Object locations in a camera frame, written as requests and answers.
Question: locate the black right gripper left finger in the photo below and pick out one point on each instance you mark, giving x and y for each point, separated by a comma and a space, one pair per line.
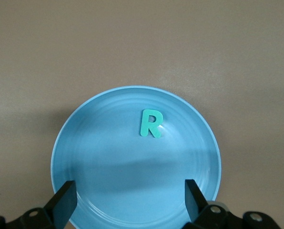
61, 207

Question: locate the blue plate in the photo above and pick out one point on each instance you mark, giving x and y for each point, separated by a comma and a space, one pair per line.
132, 171

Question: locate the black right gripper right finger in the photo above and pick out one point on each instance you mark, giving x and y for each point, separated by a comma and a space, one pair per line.
196, 207

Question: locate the teal foam letter R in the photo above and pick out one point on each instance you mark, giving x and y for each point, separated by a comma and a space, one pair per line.
145, 124

